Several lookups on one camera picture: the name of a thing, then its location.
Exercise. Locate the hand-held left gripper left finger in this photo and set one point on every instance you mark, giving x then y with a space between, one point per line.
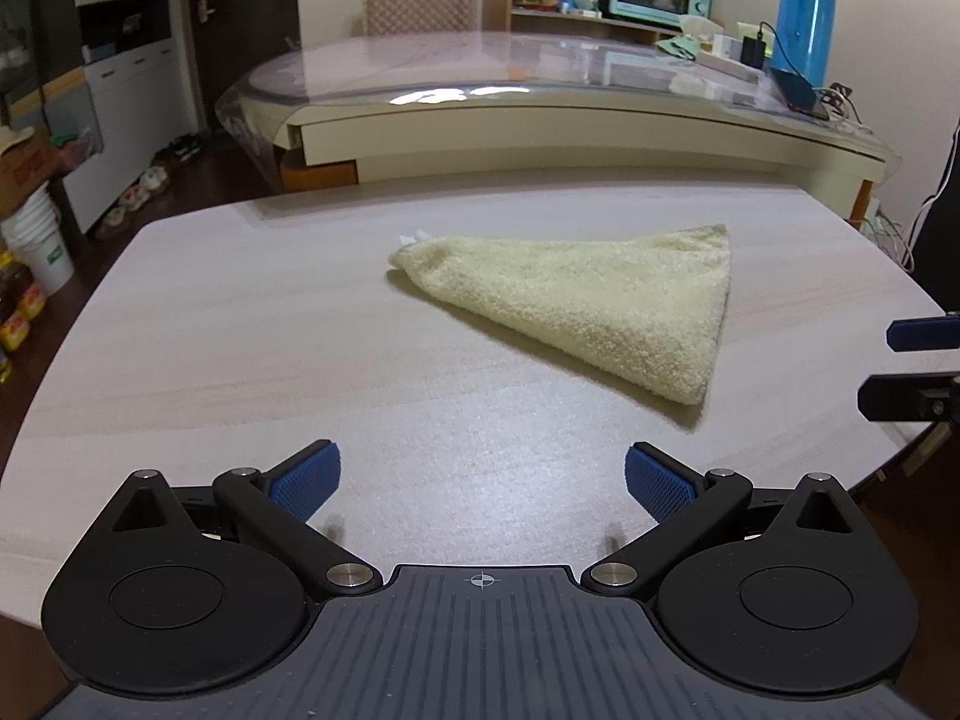
307 478

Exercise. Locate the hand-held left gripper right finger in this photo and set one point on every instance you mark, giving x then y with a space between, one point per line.
658 481

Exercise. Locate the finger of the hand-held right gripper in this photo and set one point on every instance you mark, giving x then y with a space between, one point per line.
896 396
926 334

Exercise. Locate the pale yellow towel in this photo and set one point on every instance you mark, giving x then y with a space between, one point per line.
600 300

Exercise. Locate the dark furniture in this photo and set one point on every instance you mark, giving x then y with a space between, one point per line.
941 255

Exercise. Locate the blue phone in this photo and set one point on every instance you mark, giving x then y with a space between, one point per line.
796 92

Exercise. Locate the black charger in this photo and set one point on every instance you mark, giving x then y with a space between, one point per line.
754 52

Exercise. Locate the row of light shoes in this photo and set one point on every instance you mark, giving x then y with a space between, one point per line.
139 195

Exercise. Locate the white power strip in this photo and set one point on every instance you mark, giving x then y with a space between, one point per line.
727 67

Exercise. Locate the yellow oil bottles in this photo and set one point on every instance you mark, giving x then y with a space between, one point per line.
19 307

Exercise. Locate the blue thermos flask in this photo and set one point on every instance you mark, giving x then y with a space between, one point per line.
804 19

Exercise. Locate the white plastic bucket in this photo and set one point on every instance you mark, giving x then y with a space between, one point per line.
45 247

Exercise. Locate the pair of black shoes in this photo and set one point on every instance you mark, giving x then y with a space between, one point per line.
186 148

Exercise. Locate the cream table with glass top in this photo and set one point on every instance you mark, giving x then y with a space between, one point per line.
562 131

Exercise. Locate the green cloth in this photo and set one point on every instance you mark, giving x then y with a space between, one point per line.
679 47

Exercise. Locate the white cabinet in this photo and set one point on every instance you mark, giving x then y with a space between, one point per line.
127 105

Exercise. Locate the cardboard box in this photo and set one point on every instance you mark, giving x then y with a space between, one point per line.
22 169

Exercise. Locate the dark wooden door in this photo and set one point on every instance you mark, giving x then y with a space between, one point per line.
244 30

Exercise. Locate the wooden shelf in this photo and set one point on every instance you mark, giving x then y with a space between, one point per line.
495 7

